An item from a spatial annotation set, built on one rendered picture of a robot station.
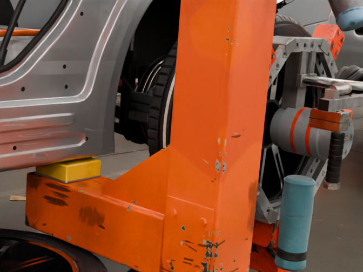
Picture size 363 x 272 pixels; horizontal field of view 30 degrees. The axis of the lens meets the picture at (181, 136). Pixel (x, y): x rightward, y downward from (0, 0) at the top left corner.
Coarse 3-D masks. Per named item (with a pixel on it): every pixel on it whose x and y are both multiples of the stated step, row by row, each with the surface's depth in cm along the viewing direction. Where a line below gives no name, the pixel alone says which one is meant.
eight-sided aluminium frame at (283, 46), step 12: (276, 36) 190; (276, 48) 188; (288, 48) 187; (300, 48) 193; (312, 48) 198; (324, 48) 203; (276, 60) 183; (324, 60) 207; (276, 72) 185; (324, 72) 216; (336, 72) 213; (312, 168) 221; (324, 168) 219; (264, 204) 193; (276, 204) 207; (264, 216) 194; (276, 216) 199
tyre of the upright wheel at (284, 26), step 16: (288, 32) 202; (304, 32) 209; (176, 48) 195; (160, 80) 192; (160, 96) 191; (320, 96) 225; (160, 112) 191; (160, 128) 192; (160, 144) 192; (304, 160) 225
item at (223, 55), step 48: (192, 0) 151; (240, 0) 144; (192, 48) 152; (240, 48) 147; (192, 96) 153; (240, 96) 150; (192, 144) 155; (240, 144) 154; (192, 192) 156; (240, 192) 158; (192, 240) 157; (240, 240) 162
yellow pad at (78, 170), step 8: (72, 160) 192; (80, 160) 192; (88, 160) 193; (96, 160) 194; (40, 168) 192; (48, 168) 190; (56, 168) 188; (64, 168) 186; (72, 168) 187; (80, 168) 189; (88, 168) 192; (96, 168) 194; (48, 176) 190; (56, 176) 188; (64, 176) 186; (72, 176) 187; (80, 176) 190; (88, 176) 192; (96, 176) 194
